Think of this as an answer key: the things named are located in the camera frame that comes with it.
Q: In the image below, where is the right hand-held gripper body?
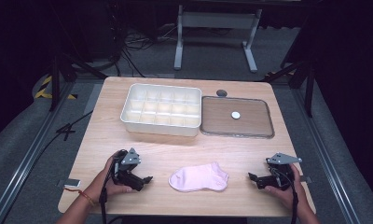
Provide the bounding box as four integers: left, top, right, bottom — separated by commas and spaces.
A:
266, 151, 303, 190

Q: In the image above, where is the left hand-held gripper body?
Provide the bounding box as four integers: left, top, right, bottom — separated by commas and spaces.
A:
112, 147, 143, 185

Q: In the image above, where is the pink sock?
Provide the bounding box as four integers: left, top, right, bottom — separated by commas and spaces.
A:
168, 161, 230, 193

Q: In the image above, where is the person's right hand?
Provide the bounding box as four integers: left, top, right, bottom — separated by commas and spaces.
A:
263, 163, 308, 213

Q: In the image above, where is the person's left hand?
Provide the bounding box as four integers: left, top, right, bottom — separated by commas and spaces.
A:
90, 150, 133, 203

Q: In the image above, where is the white compartment storage box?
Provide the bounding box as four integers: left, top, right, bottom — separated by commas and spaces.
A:
119, 82, 203, 138

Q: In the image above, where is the transparent lid with white knob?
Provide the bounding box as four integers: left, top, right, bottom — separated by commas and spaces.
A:
200, 95, 275, 140

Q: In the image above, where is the black metal stand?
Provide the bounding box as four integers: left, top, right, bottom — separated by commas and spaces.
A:
48, 51, 108, 113
263, 59, 317, 119

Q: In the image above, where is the yellow and black floor tape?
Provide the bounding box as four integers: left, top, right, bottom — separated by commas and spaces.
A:
34, 75, 78, 101

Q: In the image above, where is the right hand-held gripper black cable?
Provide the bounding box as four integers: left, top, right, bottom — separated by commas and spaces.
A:
276, 167, 300, 224

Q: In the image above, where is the aluminium floor rail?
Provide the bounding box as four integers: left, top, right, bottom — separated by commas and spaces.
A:
0, 81, 75, 224
291, 88, 364, 224

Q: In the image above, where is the red string bracelet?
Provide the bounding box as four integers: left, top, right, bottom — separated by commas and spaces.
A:
63, 187, 96, 208

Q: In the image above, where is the thin black floor cable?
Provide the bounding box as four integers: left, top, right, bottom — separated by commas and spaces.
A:
35, 109, 94, 162

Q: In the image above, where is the bundle of black floor cables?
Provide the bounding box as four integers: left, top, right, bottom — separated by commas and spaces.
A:
112, 21, 177, 78

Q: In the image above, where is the white metal table frame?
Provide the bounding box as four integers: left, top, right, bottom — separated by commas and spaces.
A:
173, 4, 264, 74

